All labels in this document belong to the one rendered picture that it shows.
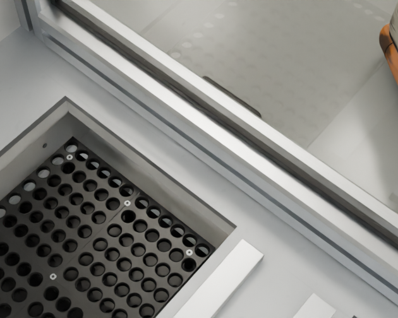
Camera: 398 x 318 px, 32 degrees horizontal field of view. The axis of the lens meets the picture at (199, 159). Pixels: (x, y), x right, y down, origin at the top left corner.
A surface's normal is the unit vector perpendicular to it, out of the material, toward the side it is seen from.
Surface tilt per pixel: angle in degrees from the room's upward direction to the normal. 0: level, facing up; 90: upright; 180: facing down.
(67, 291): 0
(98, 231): 0
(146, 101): 90
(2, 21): 90
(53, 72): 0
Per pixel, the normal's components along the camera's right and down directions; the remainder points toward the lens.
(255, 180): -0.64, 0.65
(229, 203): 0.04, -0.51
